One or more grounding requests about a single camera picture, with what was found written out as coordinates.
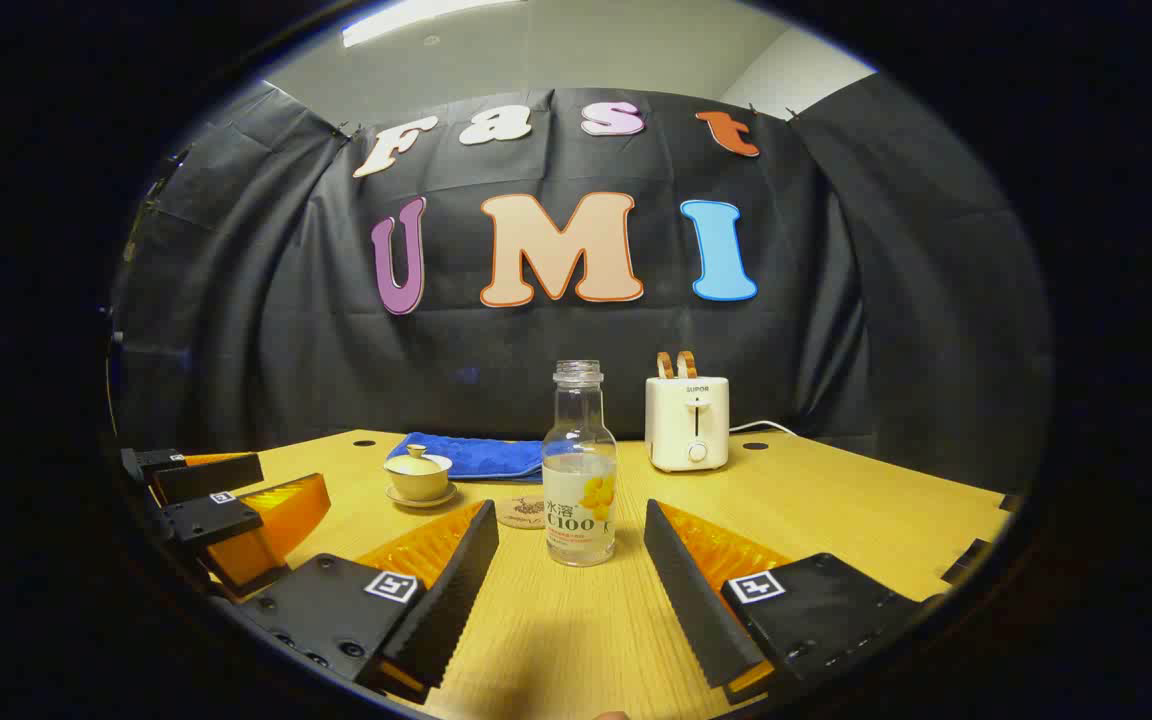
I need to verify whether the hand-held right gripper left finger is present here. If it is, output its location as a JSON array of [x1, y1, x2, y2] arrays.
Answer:
[[219, 499, 500, 706]]

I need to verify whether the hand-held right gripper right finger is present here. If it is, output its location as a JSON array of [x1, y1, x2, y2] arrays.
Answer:
[[643, 499, 947, 706]]

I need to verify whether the cream ceramic teacup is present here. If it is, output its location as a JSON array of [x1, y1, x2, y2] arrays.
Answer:
[[385, 462, 453, 502]]

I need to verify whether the round printed coaster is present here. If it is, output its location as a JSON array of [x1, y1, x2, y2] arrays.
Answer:
[[496, 494, 549, 530]]

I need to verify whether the clear water bottle yellow label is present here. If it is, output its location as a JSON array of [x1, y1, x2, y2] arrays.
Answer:
[[541, 360, 619, 568]]

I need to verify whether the black backdrop cloth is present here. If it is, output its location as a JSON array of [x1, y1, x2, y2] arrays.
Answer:
[[108, 78, 1055, 496]]

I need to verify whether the blue towel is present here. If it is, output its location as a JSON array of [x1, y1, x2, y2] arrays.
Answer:
[[386, 431, 547, 483]]

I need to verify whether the white toaster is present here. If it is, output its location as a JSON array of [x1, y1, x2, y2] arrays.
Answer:
[[644, 375, 731, 473]]

